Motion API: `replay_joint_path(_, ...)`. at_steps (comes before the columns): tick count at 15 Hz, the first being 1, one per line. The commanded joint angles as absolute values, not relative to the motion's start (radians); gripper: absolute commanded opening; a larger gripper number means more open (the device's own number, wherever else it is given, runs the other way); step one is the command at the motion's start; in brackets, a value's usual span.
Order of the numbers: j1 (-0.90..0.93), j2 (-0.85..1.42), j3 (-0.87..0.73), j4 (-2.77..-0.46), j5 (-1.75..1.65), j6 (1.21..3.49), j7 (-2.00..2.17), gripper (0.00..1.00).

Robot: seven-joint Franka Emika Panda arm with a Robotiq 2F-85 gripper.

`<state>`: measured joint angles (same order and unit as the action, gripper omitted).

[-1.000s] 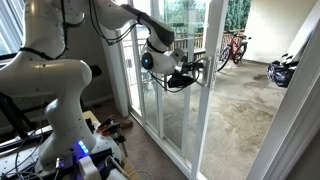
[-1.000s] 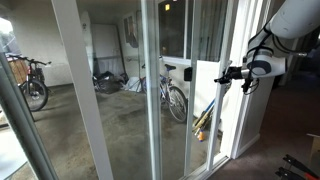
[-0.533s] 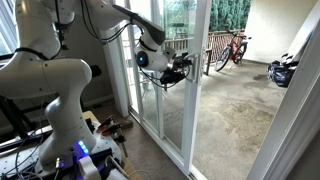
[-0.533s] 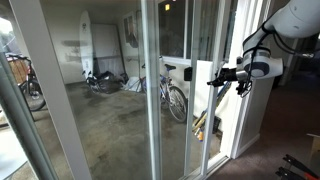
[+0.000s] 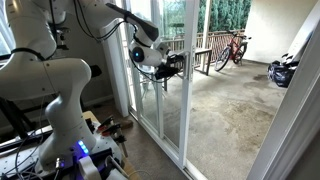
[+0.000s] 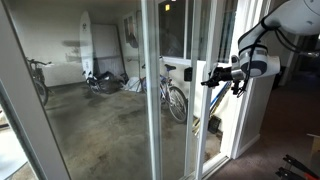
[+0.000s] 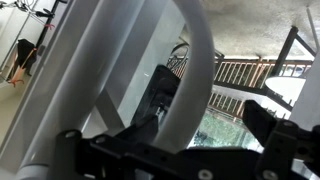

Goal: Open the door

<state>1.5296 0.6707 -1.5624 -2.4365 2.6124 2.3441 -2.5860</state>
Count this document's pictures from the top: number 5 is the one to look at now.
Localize white perforated base plate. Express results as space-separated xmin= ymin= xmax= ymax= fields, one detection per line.
xmin=0 ymin=121 xmax=123 ymax=180

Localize white patio table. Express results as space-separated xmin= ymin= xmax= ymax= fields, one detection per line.
xmin=139 ymin=71 xmax=168 ymax=98

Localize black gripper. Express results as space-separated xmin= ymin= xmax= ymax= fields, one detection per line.
xmin=162 ymin=52 xmax=187 ymax=73

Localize fixed glass door panel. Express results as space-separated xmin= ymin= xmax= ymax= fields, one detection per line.
xmin=122 ymin=0 xmax=165 ymax=140

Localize wooden table top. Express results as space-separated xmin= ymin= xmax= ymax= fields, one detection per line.
xmin=82 ymin=110 xmax=142 ymax=180

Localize black metal stand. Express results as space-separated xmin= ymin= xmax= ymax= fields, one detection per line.
xmin=0 ymin=96 xmax=46 ymax=142

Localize brown object on carpet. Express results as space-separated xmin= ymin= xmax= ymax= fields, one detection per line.
xmin=118 ymin=118 xmax=135 ymax=130

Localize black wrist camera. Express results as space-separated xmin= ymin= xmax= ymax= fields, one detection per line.
xmin=154 ymin=64 xmax=180 ymax=81

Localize black padded bench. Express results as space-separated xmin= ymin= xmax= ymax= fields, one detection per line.
xmin=88 ymin=64 xmax=103 ymax=79

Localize gray base cable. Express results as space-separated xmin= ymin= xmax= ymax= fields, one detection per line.
xmin=15 ymin=125 xmax=46 ymax=180

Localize white leaning board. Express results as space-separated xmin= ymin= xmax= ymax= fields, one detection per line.
xmin=287 ymin=0 xmax=320 ymax=64

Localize large red-handled clamp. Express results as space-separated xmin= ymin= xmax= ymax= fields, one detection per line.
xmin=101 ymin=123 xmax=130 ymax=158

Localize red bicycle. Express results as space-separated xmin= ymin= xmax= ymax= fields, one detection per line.
xmin=214 ymin=30 xmax=253 ymax=73

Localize small red-handled clamp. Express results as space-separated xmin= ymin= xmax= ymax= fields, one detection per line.
xmin=97 ymin=114 xmax=116 ymax=132

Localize window with white frame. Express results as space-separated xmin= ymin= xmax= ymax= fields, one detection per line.
xmin=0 ymin=0 xmax=17 ymax=58

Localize wooden patio bench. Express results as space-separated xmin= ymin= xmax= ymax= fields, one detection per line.
xmin=163 ymin=47 xmax=214 ymax=92

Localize green trees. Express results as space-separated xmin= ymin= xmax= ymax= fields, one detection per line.
xmin=163 ymin=0 xmax=253 ymax=34

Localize white black control box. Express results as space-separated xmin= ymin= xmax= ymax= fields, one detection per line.
xmin=77 ymin=153 xmax=130 ymax=180

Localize camera on mount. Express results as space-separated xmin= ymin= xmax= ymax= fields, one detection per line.
xmin=54 ymin=27 xmax=72 ymax=52

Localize black garbage bag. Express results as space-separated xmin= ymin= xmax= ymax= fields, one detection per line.
xmin=267 ymin=52 xmax=300 ymax=89

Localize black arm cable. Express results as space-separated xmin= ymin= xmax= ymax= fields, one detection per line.
xmin=72 ymin=0 xmax=175 ymax=84

